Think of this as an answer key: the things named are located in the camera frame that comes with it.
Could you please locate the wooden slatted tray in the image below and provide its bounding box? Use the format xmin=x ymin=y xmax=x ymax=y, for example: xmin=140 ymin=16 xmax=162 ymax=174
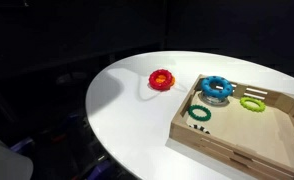
xmin=169 ymin=75 xmax=294 ymax=180

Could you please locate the dark green toothed ring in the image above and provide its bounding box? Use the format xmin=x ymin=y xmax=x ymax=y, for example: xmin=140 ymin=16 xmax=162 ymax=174
xmin=187 ymin=104 xmax=212 ymax=122

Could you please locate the grey metal ring base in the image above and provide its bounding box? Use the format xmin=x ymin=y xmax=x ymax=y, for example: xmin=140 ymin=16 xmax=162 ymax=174
xmin=199 ymin=92 xmax=229 ymax=107

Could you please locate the lime green toothed ring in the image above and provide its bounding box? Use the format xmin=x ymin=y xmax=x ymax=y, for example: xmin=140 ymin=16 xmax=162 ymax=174
xmin=239 ymin=96 xmax=267 ymax=113

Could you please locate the red toothed ring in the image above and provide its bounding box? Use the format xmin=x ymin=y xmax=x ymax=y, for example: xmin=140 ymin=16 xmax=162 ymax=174
xmin=148 ymin=68 xmax=173 ymax=91

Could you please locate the blue toothed ring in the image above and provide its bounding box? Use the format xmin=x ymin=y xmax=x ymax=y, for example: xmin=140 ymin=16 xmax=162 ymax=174
xmin=200 ymin=75 xmax=234 ymax=99

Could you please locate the black and white striped ring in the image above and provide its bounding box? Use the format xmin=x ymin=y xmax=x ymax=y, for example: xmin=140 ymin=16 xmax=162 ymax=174
xmin=188 ymin=124 xmax=211 ymax=135

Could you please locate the orange ring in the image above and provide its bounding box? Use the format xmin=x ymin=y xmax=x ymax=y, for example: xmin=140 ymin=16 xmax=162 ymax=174
xmin=155 ymin=75 xmax=177 ymax=87

